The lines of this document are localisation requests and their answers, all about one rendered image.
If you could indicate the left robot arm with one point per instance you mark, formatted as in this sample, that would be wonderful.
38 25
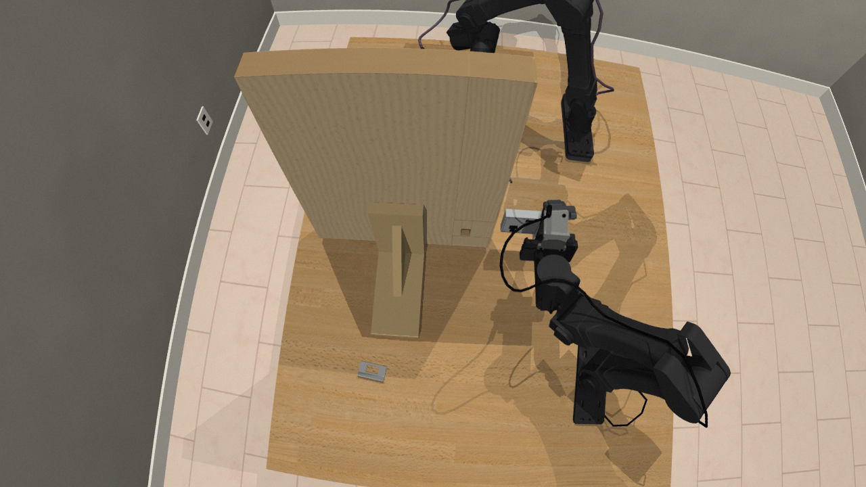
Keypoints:
634 356

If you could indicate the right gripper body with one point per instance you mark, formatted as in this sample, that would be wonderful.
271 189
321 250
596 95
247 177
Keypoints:
481 46

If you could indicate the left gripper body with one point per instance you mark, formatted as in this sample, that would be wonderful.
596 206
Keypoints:
554 239

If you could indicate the tan wooden door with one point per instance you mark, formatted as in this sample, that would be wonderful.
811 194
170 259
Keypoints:
404 147

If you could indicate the grey metal bracket with rectangular hole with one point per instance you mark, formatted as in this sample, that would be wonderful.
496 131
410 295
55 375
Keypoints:
362 371

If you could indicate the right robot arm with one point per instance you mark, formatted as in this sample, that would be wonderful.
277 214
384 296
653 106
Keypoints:
574 17

